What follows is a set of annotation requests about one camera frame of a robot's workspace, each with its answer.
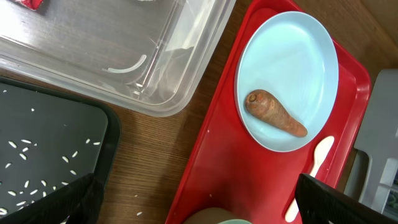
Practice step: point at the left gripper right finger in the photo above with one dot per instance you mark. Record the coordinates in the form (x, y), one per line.
(318, 203)

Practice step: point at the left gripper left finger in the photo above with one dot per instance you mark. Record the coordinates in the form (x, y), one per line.
(79, 202)

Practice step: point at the white rice pile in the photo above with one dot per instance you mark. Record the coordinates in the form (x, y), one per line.
(28, 174)

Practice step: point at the green bowl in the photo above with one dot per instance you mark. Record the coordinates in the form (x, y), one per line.
(235, 221)

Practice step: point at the red snack wrapper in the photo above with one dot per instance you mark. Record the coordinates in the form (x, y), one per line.
(30, 4)

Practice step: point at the light blue rice bowl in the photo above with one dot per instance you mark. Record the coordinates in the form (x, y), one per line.
(212, 215)

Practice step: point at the grey dishwasher rack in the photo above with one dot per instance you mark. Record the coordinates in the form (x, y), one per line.
(373, 177)

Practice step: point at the white plastic spoon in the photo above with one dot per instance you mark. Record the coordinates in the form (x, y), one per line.
(319, 155)

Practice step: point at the black plastic tray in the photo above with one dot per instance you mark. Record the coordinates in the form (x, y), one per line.
(56, 130)

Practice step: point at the red serving tray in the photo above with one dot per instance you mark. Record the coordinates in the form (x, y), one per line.
(228, 169)

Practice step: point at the orange carrot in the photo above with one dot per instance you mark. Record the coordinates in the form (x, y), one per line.
(266, 107)

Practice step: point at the large light blue plate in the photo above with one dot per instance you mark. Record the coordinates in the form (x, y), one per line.
(292, 56)

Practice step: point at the clear plastic bin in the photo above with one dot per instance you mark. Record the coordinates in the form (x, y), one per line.
(146, 56)

